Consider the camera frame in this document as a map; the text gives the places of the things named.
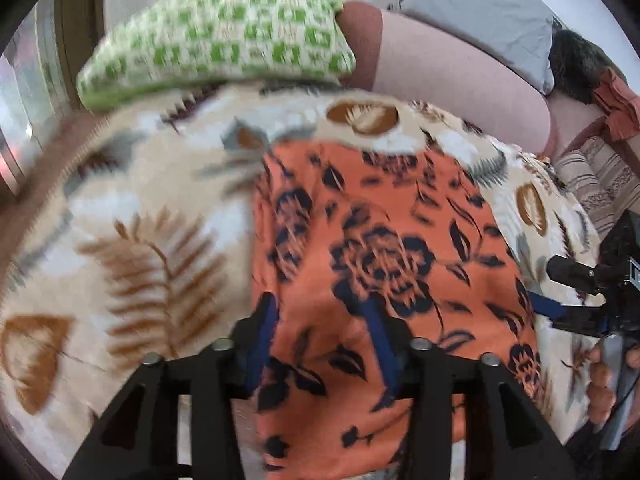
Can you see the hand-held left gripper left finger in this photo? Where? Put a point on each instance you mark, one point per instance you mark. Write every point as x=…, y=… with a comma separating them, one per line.
x=264, y=325

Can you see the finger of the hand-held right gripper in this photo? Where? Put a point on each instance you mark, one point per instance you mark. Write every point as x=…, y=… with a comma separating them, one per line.
x=545, y=306
x=572, y=272

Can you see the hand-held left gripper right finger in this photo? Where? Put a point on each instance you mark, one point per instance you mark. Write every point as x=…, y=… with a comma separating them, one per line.
x=381, y=330

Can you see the orange floral cloth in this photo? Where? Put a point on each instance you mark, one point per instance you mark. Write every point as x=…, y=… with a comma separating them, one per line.
x=400, y=210

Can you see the person's right hand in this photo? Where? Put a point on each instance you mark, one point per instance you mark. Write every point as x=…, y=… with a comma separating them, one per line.
x=600, y=385

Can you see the striped beige cloth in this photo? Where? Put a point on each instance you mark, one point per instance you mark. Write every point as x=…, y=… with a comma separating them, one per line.
x=595, y=180

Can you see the rust brown cloth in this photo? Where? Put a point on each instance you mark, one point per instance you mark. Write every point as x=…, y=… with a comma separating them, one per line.
x=620, y=105

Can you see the beige leaf-print blanket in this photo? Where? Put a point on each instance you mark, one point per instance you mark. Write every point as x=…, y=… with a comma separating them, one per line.
x=150, y=185

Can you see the dark furry cloth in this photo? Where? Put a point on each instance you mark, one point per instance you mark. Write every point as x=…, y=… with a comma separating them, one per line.
x=580, y=65

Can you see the pink bolster pillow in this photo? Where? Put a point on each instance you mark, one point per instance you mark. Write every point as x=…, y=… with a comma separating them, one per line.
x=450, y=75

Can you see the grey pillow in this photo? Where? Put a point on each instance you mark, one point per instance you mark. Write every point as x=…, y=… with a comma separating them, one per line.
x=475, y=5

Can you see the green checkered pillow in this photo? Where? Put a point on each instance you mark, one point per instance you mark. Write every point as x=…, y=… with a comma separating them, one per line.
x=225, y=35

